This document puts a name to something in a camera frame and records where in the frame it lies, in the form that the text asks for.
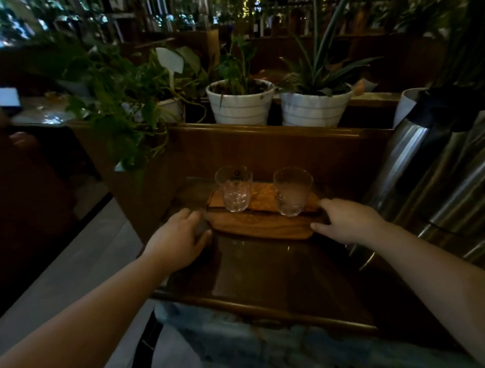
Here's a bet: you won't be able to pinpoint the white striped plant pot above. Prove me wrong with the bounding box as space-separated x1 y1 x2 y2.
279 88 353 128
205 78 276 126

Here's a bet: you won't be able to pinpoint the clear drinking glass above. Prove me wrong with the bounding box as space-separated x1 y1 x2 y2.
273 166 314 217
215 165 253 213

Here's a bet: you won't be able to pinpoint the bright white screen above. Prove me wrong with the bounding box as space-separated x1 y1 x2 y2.
0 87 22 109

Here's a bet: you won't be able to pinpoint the person's right forearm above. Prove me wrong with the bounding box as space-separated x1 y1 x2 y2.
373 222 485 362

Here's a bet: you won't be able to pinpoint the person's left forearm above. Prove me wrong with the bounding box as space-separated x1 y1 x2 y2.
0 253 179 368

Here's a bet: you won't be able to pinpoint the trailing pothos plant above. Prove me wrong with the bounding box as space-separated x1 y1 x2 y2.
45 36 207 179

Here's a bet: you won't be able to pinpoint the steel thermos jug black lid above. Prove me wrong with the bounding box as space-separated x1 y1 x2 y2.
347 86 485 270

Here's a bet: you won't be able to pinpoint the black strap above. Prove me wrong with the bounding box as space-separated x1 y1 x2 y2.
131 308 164 368

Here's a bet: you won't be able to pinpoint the small white plant pot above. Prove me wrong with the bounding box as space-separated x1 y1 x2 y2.
155 97 186 124

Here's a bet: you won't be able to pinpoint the wooden serving tray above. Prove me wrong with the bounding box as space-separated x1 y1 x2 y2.
206 182 323 240

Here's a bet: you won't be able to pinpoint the glass-topped side table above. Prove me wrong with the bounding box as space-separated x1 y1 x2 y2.
11 93 78 126

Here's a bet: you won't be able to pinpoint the white plant label stake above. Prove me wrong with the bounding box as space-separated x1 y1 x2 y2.
156 47 185 91

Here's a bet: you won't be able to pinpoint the person's right hand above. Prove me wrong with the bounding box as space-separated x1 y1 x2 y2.
310 198 388 245

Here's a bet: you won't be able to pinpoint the person's blue jeans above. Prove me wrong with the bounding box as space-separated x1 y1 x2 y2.
151 301 482 368

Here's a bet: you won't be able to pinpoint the broad-leaf green plant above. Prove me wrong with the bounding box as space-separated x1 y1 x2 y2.
214 34 262 96

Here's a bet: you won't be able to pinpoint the person's left hand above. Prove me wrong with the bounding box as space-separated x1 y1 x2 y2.
143 208 213 272

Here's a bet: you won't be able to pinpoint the long-leaf spiky plant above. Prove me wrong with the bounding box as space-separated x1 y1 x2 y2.
278 0 383 97

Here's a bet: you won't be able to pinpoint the plain white plant pot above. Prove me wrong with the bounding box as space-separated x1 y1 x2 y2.
393 87 426 129

